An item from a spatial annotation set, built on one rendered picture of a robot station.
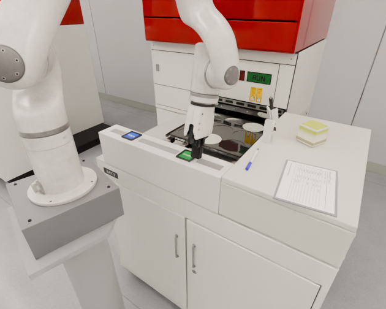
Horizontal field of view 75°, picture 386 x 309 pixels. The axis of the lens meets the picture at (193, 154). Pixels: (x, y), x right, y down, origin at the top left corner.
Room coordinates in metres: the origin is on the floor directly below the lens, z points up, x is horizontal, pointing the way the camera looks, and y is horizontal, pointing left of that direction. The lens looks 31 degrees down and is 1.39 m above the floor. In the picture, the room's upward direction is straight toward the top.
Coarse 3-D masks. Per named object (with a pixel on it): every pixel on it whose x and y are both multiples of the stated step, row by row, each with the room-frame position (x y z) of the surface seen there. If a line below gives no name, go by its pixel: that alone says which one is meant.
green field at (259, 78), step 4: (248, 72) 1.21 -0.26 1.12; (248, 76) 1.21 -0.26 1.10; (252, 76) 1.20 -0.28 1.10; (256, 76) 1.19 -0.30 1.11; (260, 76) 1.18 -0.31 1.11; (264, 76) 1.17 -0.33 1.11; (268, 76) 1.16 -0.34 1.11; (248, 80) 1.21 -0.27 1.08; (252, 80) 1.20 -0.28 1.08; (256, 80) 1.19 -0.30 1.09; (260, 80) 1.18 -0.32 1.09; (264, 80) 1.17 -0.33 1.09; (268, 80) 1.16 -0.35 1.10
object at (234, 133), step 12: (216, 120) 1.16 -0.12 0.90; (228, 120) 1.16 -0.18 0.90; (240, 120) 1.16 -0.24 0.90; (180, 132) 1.02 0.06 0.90; (216, 132) 1.02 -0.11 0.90; (228, 132) 1.02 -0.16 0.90; (240, 132) 1.02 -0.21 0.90; (252, 132) 1.01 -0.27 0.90; (204, 144) 0.90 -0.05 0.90; (216, 144) 0.90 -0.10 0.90; (228, 144) 0.91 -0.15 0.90; (240, 144) 0.91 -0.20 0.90; (252, 144) 0.91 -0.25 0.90; (240, 156) 0.81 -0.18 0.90
